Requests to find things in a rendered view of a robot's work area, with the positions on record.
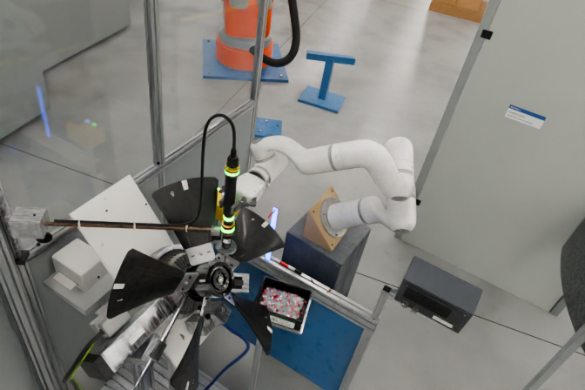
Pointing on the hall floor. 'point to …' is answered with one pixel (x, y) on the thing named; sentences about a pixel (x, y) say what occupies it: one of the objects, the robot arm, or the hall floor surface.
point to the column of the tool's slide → (29, 313)
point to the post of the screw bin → (255, 366)
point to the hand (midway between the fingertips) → (229, 205)
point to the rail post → (356, 359)
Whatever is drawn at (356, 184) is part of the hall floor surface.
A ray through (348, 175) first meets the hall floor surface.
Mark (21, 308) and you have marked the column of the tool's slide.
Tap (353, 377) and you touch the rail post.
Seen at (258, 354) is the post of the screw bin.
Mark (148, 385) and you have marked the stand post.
